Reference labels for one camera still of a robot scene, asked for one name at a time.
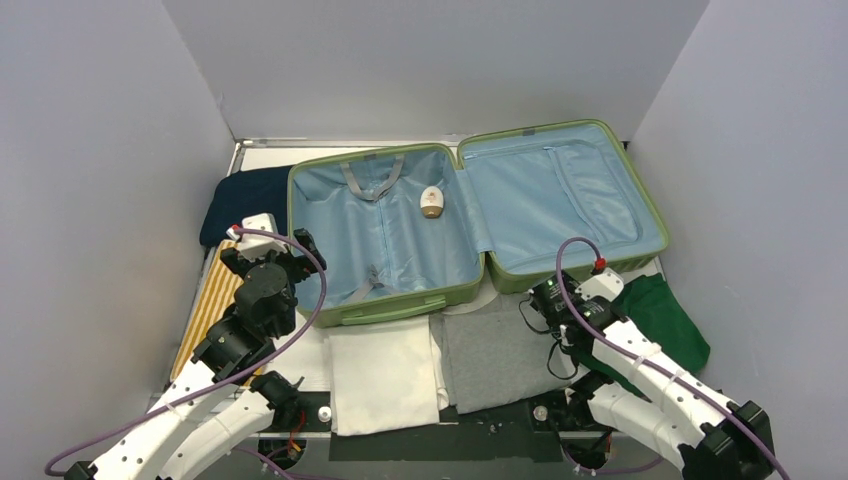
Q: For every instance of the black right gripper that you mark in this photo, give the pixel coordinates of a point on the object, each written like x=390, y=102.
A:
x=547, y=299

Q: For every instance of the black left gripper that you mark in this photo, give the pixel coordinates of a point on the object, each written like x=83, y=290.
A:
x=300, y=265

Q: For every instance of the grey shirt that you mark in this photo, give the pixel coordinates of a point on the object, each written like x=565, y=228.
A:
x=499, y=354

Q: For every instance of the white oval lotion bottle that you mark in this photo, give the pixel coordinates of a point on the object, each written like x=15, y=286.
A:
x=432, y=202

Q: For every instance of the white shirt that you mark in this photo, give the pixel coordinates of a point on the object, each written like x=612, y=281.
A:
x=380, y=377

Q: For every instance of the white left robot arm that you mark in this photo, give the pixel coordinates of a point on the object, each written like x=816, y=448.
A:
x=224, y=393

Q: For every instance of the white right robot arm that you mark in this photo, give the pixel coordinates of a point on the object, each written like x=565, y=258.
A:
x=626, y=381

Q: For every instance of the dark green cloth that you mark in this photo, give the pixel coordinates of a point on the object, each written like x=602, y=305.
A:
x=649, y=302

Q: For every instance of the navy blue folded cloth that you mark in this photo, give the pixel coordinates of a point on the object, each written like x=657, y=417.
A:
x=244, y=194

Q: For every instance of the yellow striped towel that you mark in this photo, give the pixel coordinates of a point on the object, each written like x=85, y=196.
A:
x=214, y=295

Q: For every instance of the green suitcase with blue lining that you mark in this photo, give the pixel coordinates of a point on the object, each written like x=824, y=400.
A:
x=517, y=204

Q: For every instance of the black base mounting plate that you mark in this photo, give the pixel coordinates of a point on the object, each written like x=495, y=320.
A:
x=540, y=429

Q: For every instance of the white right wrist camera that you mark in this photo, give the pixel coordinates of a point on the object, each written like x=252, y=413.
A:
x=604, y=283

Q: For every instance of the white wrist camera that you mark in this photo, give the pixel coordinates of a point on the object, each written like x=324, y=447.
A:
x=604, y=283
x=253, y=246

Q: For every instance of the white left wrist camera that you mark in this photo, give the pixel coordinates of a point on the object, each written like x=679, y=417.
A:
x=253, y=246

